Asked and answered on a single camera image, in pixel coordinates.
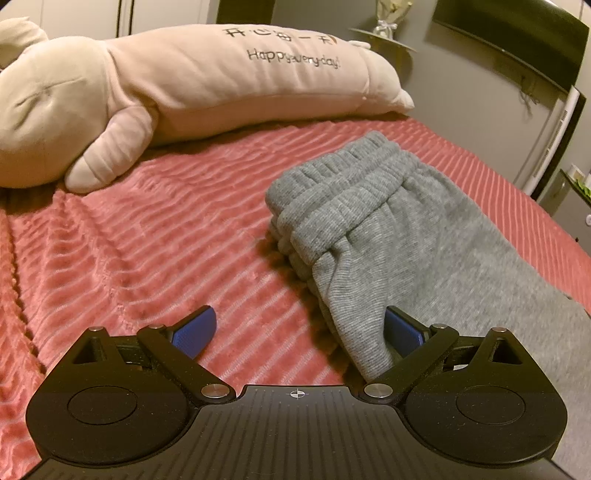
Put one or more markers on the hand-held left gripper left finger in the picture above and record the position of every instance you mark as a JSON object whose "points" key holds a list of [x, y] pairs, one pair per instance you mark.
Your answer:
{"points": [[196, 330]]}

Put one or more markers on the black television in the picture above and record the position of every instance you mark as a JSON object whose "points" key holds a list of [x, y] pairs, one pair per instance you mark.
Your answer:
{"points": [[508, 37]]}

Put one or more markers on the yellow side table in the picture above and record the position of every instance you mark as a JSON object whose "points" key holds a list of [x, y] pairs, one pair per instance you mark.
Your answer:
{"points": [[388, 44]]}

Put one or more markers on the grey pants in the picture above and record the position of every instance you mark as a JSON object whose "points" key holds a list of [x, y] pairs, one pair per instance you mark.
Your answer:
{"points": [[397, 240]]}

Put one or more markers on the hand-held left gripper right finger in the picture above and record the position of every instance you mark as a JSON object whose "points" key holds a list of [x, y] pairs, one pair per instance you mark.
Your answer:
{"points": [[402, 330]]}

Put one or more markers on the red ribbed blanket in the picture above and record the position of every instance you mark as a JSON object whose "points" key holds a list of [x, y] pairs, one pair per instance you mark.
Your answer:
{"points": [[161, 258]]}

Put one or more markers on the pink plush pillow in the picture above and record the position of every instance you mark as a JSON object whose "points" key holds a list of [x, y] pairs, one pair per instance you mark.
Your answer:
{"points": [[184, 87]]}

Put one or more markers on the small grey cabinet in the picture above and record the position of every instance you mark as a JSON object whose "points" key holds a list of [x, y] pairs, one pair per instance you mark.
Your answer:
{"points": [[568, 203]]}

